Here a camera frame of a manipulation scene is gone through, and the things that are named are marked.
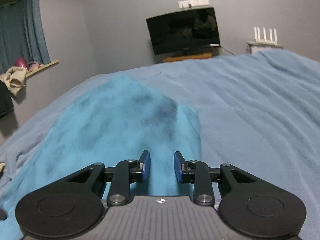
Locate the teal tie-dye hoodie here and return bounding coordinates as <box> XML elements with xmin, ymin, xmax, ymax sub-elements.
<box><xmin>1</xmin><ymin>75</ymin><xmax>201</xmax><ymax>239</ymax></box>

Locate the light blue bed blanket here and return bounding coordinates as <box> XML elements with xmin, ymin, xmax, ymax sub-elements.
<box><xmin>0</xmin><ymin>49</ymin><xmax>320</xmax><ymax>240</ymax></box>

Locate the wooden tv stand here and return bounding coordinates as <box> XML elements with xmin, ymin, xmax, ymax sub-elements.
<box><xmin>163</xmin><ymin>52</ymin><xmax>213</xmax><ymax>63</ymax></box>

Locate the black flat screen television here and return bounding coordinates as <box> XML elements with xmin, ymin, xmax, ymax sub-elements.
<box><xmin>146</xmin><ymin>7</ymin><xmax>221</xmax><ymax>55</ymax></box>

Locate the white small shelf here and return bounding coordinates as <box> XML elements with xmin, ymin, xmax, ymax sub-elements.
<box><xmin>246</xmin><ymin>41</ymin><xmax>283</xmax><ymax>54</ymax></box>

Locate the wooden window sill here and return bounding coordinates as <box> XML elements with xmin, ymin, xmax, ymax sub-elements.
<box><xmin>25</xmin><ymin>60</ymin><xmax>59</xmax><ymax>78</ymax></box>

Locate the black hanging garment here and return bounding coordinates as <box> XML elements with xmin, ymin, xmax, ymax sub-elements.
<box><xmin>0</xmin><ymin>81</ymin><xmax>14</xmax><ymax>118</ymax></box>

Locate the pink object on sill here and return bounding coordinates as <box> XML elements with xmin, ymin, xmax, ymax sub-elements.
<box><xmin>14</xmin><ymin>57</ymin><xmax>40</xmax><ymax>72</ymax></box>

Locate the white wifi router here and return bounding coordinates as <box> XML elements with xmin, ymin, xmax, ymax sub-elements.
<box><xmin>253</xmin><ymin>26</ymin><xmax>278</xmax><ymax>44</ymax></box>

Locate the beige cloth on sill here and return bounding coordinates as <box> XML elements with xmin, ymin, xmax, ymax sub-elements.
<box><xmin>1</xmin><ymin>66</ymin><xmax>27</xmax><ymax>97</ymax></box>

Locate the white power strip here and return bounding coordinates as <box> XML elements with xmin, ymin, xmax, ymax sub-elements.
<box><xmin>178</xmin><ymin>0</ymin><xmax>210</xmax><ymax>9</ymax></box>

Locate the teal window curtain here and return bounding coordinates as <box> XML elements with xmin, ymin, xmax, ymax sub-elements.
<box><xmin>1</xmin><ymin>0</ymin><xmax>50</xmax><ymax>74</ymax></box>

